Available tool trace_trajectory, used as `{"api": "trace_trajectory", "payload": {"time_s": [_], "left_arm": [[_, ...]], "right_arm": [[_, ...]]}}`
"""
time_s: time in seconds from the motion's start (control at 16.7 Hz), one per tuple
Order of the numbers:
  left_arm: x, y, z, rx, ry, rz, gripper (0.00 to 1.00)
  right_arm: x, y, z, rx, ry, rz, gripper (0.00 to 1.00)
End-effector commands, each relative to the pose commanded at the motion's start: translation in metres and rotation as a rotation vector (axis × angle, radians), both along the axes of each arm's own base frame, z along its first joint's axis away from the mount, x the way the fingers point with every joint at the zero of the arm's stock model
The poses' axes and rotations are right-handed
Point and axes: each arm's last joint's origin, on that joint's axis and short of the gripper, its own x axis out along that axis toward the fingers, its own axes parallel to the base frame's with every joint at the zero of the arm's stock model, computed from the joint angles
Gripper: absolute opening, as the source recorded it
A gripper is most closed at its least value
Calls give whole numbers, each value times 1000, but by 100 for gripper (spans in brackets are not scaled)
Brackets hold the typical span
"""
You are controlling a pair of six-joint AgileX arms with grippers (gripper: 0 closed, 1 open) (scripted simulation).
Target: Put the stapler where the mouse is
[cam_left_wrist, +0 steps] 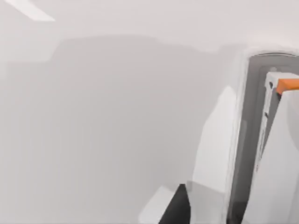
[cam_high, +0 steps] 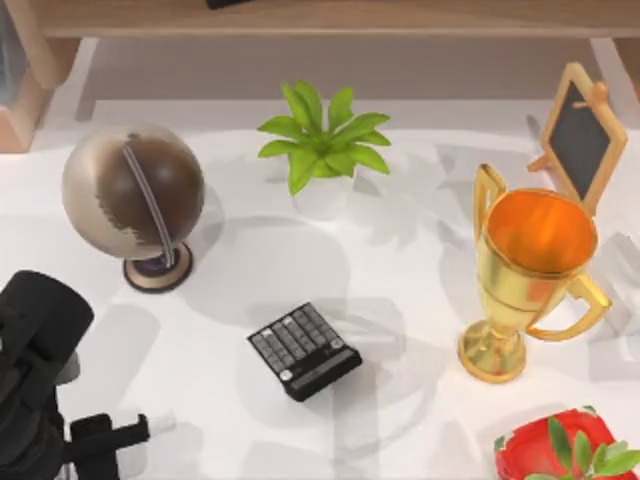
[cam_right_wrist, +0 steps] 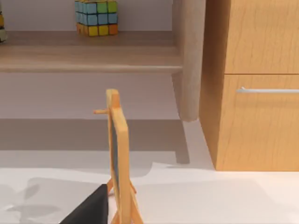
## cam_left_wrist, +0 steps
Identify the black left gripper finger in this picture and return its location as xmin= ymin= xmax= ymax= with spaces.
xmin=158 ymin=183 xmax=192 ymax=224

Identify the white and orange object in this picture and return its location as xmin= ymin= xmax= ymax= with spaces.
xmin=244 ymin=71 xmax=299 ymax=224

